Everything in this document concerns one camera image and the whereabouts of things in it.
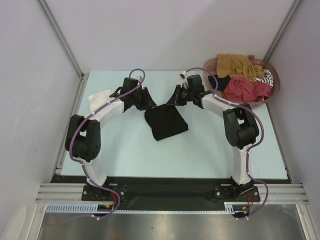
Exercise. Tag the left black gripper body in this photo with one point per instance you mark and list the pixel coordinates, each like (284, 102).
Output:
(146, 99)

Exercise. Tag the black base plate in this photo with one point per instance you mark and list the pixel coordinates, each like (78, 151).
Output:
(171, 194)

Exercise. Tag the red tank top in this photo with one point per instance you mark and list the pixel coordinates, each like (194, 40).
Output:
(241, 90)

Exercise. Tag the white tank top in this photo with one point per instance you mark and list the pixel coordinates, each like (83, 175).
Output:
(96, 100)

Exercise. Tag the left grey cable duct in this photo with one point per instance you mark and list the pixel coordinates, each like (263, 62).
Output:
(79, 208)

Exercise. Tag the striped tank top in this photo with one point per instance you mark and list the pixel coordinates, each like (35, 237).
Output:
(267, 78)

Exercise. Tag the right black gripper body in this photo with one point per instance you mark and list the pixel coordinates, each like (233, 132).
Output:
(177, 95)

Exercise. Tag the aluminium frame rail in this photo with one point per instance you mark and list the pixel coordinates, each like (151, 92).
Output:
(73, 192)

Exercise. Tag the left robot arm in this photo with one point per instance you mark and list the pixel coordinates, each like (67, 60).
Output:
(83, 140)

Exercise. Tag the right grey cable duct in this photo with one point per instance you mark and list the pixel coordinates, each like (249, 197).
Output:
(237, 207)

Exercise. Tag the mustard tank top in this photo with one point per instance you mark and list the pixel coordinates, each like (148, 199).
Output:
(238, 65)

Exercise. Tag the grey cable duct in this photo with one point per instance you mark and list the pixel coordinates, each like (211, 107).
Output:
(79, 208)
(237, 207)

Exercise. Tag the pink laundry basket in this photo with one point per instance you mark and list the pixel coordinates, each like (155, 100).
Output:
(210, 66)

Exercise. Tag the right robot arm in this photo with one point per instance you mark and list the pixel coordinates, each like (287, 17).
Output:
(240, 126)

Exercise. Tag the black tank top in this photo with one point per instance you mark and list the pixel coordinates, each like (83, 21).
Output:
(165, 121)

